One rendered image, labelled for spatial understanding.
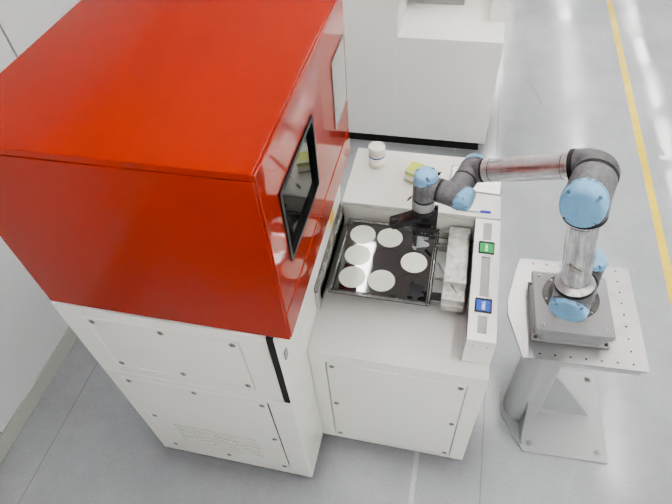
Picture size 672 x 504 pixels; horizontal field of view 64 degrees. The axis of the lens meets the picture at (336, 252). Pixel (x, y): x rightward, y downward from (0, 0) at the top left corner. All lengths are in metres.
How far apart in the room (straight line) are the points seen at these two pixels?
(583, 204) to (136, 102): 1.10
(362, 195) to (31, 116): 1.27
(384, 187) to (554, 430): 1.37
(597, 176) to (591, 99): 3.18
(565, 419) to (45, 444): 2.47
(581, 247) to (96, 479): 2.28
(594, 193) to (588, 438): 1.57
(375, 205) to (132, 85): 1.12
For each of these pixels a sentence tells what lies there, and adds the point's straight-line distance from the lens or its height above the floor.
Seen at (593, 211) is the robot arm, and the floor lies 1.48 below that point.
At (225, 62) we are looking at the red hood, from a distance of 1.40.
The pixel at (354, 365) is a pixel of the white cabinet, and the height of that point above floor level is 0.77.
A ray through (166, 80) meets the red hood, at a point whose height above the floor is 1.82.
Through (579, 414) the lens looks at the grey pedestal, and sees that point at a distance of 2.86.
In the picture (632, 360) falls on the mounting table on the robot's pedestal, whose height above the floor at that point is 0.82.
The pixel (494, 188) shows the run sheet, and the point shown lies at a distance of 2.28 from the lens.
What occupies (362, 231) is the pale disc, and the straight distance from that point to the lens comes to 2.16.
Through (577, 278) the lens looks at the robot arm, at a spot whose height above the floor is 1.20.
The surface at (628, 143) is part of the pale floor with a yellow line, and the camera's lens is 4.35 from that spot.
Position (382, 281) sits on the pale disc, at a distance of 2.00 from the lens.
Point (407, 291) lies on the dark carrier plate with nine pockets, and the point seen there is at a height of 0.90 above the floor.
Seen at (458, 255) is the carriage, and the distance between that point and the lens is 2.13.
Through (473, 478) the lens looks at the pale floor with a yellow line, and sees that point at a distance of 2.65.
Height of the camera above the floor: 2.49
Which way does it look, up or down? 49 degrees down
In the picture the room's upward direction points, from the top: 5 degrees counter-clockwise
